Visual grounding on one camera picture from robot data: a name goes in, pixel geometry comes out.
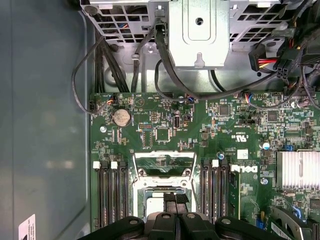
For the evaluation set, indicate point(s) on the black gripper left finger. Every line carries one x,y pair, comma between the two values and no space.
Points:
170,225

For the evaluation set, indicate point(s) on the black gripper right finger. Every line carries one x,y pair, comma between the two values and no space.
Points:
190,225

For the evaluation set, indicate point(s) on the silver CPU green edge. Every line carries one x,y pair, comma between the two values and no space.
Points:
155,205

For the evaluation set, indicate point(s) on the metal socket cover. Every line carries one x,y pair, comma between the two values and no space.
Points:
165,154

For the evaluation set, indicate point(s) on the black RAM slot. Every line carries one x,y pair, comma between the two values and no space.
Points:
100,195
206,195
215,195
108,195
125,195
117,195
224,195

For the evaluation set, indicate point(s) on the CPU socket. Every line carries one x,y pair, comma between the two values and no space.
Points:
162,183

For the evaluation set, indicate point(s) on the green RAM stick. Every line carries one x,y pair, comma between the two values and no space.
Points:
235,195

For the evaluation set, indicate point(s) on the black graphics card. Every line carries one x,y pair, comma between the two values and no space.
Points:
287,225

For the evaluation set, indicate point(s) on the green motherboard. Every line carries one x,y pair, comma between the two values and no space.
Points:
225,130

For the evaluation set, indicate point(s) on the internal USB port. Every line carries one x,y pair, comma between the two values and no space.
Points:
176,122

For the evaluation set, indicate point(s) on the silver coin battery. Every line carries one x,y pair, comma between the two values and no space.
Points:
121,117

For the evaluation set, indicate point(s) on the silver chipset heatsink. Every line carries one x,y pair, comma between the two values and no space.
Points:
297,170

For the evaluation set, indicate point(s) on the white sticker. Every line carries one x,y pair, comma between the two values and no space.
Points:
26,227

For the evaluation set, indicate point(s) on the black PC case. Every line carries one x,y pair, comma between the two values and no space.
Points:
45,125

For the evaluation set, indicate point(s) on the black power connector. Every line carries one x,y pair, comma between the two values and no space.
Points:
256,58

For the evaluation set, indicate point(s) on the perforated silver drive cage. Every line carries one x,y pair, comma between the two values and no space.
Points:
117,2

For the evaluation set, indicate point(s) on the silver drive bracket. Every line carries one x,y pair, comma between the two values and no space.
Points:
185,32

